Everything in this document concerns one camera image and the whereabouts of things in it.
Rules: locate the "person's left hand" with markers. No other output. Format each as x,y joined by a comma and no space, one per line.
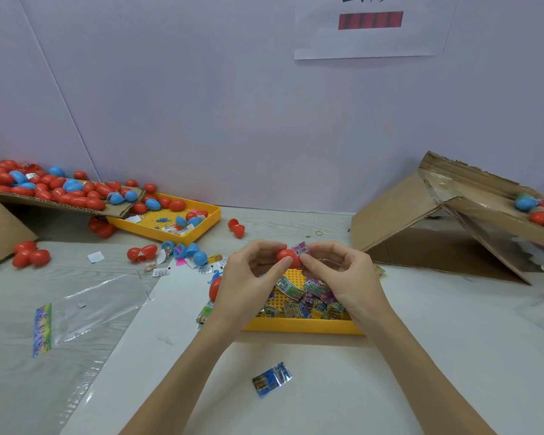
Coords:
240,290

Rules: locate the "person's right hand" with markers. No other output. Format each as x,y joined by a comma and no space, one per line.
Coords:
349,285

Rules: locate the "single red plastic egg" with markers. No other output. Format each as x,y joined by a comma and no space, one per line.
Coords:
288,257

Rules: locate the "blue packet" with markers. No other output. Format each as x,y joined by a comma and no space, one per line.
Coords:
271,378

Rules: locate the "pile of plastic eggs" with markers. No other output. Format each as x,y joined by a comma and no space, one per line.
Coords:
82,190

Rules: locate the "heap of plastic eggs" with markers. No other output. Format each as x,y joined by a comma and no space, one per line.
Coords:
537,211

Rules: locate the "person's right forearm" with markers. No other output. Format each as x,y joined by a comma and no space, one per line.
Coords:
426,385

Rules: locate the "person's left forearm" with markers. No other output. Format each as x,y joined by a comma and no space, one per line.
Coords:
177,389

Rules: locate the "yellow plastic tray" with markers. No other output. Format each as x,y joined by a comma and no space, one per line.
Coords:
295,326

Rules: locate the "yellow tray under eggs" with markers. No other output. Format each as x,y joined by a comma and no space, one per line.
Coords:
204,220

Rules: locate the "torn flattened cardboard box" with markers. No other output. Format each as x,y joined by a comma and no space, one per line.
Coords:
394,208

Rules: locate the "small white paper scrap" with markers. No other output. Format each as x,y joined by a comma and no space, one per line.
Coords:
95,257

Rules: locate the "clear bag with coloured label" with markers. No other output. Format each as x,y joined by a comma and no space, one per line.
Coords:
86,317

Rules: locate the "clear plastic sheet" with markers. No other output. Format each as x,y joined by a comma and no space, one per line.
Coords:
539,312

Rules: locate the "brown cardboard sheet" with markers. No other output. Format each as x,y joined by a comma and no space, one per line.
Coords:
45,202

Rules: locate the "white paper sign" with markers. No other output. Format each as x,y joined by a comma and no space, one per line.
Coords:
372,36

